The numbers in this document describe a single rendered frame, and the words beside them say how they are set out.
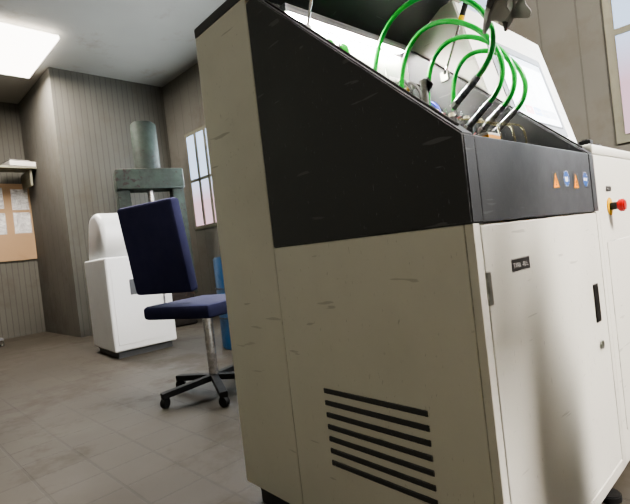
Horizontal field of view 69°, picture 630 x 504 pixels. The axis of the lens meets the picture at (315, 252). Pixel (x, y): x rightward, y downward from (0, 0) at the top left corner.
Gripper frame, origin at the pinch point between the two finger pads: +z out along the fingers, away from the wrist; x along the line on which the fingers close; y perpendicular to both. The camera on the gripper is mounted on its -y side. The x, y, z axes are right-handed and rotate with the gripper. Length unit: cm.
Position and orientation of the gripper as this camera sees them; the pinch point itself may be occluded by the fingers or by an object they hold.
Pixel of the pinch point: (494, 26)
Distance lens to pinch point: 126.4
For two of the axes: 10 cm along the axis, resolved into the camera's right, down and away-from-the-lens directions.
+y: 5.6, 6.1, -5.5
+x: 8.2, -3.2, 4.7
